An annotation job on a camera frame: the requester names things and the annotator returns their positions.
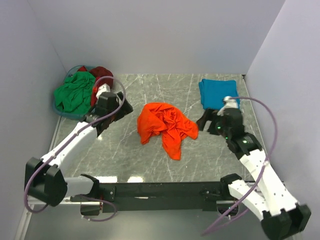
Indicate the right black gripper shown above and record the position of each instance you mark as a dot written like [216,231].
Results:
[210,115]

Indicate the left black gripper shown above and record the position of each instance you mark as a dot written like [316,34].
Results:
[126,109]

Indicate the orange t shirt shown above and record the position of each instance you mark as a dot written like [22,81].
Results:
[165,120]

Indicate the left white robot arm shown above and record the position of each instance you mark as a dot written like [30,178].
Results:
[45,177]

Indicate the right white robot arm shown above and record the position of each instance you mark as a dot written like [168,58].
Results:
[265,180]

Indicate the folded blue t shirt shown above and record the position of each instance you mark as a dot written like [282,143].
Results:
[212,92]

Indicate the dark red t shirt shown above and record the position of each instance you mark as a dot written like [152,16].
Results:
[99,72]

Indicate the green t shirt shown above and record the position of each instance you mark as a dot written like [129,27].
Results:
[74,96]

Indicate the blue plastic basket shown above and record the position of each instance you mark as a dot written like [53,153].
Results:
[69,74]

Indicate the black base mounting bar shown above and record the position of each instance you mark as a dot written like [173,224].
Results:
[156,196]

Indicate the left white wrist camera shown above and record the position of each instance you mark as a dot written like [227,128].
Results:
[97,91]

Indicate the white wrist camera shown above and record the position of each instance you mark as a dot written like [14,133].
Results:
[97,91]
[228,102]

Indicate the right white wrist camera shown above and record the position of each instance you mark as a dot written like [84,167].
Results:
[228,102]

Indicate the aluminium frame rail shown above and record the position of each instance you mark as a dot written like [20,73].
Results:
[279,212]

